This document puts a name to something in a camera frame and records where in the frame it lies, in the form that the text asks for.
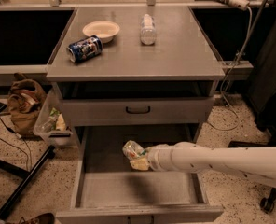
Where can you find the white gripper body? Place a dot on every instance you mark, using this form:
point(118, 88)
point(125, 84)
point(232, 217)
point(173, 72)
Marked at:
point(157, 159)

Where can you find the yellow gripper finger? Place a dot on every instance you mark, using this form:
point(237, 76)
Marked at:
point(140, 164)

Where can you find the white green 7up can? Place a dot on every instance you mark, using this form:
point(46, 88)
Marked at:
point(133, 150)

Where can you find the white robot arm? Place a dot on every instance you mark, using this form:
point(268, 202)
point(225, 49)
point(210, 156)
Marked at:
point(256, 164)

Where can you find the open grey lower drawer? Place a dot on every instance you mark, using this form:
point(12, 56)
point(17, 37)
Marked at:
point(108, 191)

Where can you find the closed grey upper drawer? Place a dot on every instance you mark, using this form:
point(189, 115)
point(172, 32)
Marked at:
point(136, 111)

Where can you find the grey drawer cabinet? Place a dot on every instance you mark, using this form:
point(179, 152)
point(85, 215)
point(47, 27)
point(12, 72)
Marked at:
point(179, 64)

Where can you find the blue soda can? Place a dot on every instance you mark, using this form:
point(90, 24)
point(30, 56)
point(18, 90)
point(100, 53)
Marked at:
point(85, 49)

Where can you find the clear plastic storage bin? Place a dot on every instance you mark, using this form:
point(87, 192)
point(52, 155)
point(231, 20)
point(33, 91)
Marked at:
point(50, 124)

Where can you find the brown object at floor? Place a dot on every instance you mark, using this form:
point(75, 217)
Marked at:
point(47, 218)

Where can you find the clear plastic water bottle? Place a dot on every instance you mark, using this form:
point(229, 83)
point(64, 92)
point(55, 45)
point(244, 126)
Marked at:
point(148, 32)

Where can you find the brown paper bag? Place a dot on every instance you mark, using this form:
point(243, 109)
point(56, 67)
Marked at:
point(25, 100)

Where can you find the white paper bowl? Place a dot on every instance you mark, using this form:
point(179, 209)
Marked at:
point(105, 30)

